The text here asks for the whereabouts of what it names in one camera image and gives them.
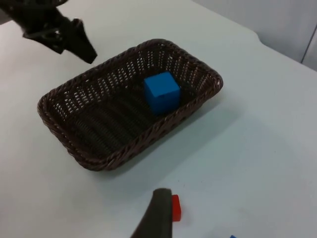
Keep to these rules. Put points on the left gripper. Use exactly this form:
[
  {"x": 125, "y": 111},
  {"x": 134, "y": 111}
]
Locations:
[{"x": 49, "y": 32}]

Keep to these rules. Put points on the large blue cube block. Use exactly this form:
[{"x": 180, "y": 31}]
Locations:
[{"x": 161, "y": 94}]

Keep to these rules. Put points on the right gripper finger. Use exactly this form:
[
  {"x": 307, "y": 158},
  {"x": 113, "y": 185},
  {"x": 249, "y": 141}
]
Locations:
[{"x": 158, "y": 215}]

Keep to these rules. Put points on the dark brown wicker basket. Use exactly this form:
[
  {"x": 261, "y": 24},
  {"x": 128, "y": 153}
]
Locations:
[{"x": 111, "y": 129}]

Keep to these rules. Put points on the small red cube block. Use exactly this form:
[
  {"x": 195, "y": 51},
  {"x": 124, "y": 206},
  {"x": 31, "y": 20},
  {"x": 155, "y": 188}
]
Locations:
[{"x": 176, "y": 208}]

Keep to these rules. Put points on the small blue cube block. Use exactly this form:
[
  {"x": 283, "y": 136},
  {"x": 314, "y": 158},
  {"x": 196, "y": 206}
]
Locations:
[{"x": 233, "y": 236}]

